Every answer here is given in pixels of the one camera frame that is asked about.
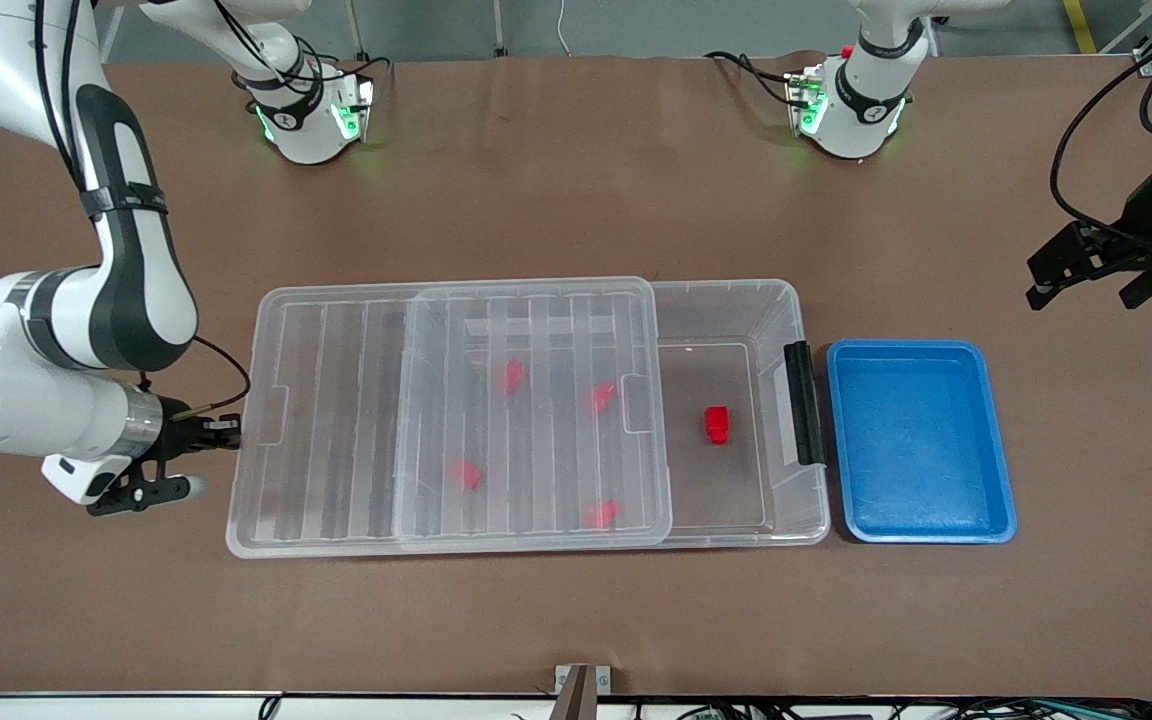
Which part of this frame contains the grey metal bracket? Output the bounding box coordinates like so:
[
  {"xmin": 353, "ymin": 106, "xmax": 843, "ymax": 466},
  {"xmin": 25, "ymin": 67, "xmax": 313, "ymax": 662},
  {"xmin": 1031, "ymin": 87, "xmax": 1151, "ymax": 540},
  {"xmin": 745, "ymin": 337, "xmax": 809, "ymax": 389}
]
[{"xmin": 554, "ymin": 664, "xmax": 613, "ymax": 720}]

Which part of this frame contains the black arm base cable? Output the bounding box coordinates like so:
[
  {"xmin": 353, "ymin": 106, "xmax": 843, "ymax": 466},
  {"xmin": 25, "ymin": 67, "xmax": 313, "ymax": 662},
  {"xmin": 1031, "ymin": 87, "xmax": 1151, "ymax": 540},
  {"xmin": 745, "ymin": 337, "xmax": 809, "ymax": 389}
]
[
  {"xmin": 211, "ymin": 0, "xmax": 392, "ymax": 86},
  {"xmin": 704, "ymin": 50, "xmax": 802, "ymax": 107}
]

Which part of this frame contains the clear plastic storage box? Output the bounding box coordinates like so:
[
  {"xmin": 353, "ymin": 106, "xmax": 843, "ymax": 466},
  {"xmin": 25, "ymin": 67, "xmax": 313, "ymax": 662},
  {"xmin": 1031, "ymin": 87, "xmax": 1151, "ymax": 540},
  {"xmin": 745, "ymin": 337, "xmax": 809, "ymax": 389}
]
[{"xmin": 398, "ymin": 279, "xmax": 832, "ymax": 549}]

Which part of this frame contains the black box handle latch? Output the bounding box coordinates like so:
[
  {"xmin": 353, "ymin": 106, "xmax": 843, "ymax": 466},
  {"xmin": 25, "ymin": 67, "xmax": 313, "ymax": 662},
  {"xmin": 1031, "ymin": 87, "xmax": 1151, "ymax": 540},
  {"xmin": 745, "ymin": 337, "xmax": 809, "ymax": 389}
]
[{"xmin": 784, "ymin": 341, "xmax": 826, "ymax": 468}]

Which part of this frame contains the blue plastic tray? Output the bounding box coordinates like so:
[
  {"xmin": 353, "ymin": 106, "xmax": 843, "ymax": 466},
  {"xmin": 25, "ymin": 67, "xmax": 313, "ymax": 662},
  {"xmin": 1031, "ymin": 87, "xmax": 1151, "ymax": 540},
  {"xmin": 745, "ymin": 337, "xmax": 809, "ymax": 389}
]
[{"xmin": 825, "ymin": 339, "xmax": 1019, "ymax": 545}]

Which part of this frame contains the clear ribbed plastic lid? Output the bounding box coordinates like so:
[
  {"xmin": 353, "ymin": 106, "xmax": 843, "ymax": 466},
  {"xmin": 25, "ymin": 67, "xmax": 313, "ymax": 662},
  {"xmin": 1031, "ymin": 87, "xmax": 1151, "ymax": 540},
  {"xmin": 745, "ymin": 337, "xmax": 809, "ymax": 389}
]
[{"xmin": 226, "ymin": 277, "xmax": 674, "ymax": 559}]

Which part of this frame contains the black left arm base cable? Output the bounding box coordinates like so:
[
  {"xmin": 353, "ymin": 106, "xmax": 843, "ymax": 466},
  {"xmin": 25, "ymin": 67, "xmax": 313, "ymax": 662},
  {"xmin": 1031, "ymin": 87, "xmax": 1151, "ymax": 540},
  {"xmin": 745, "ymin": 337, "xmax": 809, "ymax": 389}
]
[{"xmin": 704, "ymin": 50, "xmax": 802, "ymax": 107}]

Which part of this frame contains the black right arm base cable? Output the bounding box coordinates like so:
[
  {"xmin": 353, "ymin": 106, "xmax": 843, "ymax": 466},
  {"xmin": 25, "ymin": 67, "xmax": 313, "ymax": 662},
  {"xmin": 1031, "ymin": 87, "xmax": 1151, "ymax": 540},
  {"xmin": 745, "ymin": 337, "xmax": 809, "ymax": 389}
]
[{"xmin": 211, "ymin": 0, "xmax": 392, "ymax": 86}]

